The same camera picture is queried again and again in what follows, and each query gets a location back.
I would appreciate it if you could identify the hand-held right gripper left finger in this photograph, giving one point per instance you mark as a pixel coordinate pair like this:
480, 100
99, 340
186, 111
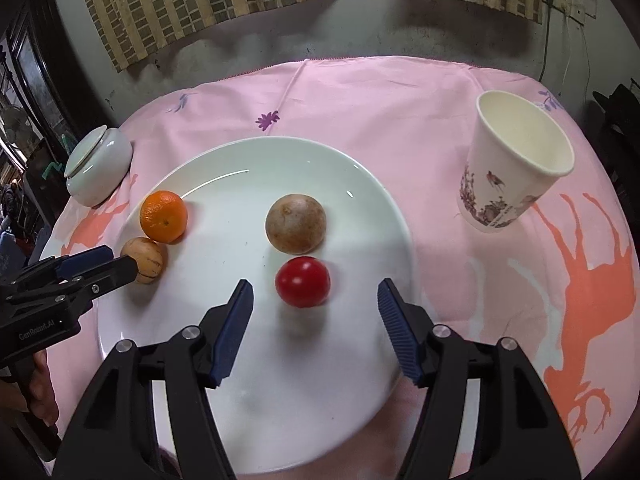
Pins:
232, 330

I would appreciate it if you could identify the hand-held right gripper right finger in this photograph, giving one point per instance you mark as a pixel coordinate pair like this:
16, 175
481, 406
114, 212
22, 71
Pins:
397, 332

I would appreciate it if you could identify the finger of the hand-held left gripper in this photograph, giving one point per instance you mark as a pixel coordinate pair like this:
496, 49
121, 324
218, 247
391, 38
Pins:
112, 274
85, 260

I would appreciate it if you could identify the small tan striped fruit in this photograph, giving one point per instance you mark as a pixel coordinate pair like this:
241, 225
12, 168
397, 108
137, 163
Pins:
148, 259

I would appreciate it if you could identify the small orange tangerine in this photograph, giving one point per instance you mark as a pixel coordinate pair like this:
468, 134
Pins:
163, 216

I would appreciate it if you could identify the red tomato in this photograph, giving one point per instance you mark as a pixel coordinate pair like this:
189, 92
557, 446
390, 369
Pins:
302, 281

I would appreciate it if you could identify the white round plate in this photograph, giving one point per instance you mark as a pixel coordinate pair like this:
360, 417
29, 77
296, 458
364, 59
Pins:
280, 240

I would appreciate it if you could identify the brown round fruit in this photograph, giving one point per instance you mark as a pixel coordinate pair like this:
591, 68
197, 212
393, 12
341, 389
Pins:
296, 223

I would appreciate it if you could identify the person's left hand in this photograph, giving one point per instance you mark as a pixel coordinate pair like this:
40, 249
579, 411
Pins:
42, 395

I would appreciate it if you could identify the white lidded ceramic jar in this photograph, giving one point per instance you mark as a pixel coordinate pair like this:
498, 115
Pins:
97, 170

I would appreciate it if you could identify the green hook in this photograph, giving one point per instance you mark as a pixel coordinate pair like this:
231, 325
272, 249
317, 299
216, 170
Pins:
52, 167

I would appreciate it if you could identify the electric fan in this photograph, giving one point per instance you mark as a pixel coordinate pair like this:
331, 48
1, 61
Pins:
12, 125

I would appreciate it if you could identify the floral paper cup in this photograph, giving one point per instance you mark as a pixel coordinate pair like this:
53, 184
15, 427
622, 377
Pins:
510, 170

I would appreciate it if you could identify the dark wooden cabinet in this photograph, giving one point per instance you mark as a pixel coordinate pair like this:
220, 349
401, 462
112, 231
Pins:
35, 60

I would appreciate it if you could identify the pink printed tablecloth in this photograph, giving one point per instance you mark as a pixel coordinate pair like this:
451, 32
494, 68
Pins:
380, 110

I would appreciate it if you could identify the dark chair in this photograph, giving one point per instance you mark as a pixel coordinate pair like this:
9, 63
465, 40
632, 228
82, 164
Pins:
620, 125

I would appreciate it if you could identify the wall power outlet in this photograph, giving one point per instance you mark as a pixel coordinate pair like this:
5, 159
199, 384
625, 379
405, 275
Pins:
575, 5

